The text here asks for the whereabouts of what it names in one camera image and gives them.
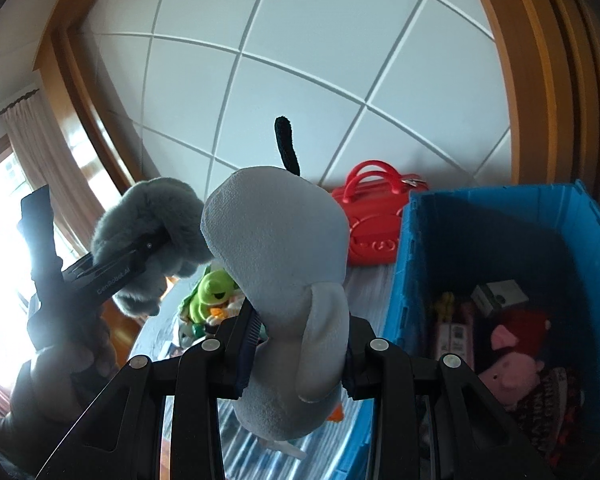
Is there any large pink tissue pack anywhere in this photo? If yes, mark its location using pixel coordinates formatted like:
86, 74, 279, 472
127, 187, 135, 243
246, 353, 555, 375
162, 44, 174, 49
434, 302, 475, 370

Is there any red dress pig plush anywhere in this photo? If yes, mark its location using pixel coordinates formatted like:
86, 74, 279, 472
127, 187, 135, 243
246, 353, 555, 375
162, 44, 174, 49
478, 308, 550, 410

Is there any white green carton box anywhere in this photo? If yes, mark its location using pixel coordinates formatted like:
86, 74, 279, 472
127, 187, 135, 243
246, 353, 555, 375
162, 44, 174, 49
471, 280, 529, 318

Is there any white plush toy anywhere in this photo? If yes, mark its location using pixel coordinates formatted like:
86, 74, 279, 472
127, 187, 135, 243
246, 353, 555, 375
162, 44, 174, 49
200, 116, 350, 457

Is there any grey fluffy plush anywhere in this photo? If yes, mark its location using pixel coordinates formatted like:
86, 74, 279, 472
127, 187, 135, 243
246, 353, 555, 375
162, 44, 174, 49
91, 177, 212, 318

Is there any black cap with lettering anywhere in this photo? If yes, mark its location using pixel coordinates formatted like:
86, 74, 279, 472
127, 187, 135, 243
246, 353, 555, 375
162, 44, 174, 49
515, 367, 584, 467

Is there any beige curtain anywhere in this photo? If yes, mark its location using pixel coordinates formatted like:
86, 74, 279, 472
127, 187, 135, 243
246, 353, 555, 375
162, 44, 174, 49
2, 92, 104, 256

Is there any green frog plush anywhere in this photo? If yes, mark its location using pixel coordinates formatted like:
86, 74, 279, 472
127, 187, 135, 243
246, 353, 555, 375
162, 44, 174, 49
178, 266, 240, 325

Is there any blue plastic storage crate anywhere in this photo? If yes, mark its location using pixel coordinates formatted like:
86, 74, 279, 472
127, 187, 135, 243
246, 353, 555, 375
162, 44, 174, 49
324, 180, 600, 480

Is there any red bear suitcase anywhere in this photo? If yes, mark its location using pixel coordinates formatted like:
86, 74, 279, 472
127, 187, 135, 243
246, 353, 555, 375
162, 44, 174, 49
332, 159, 429, 266

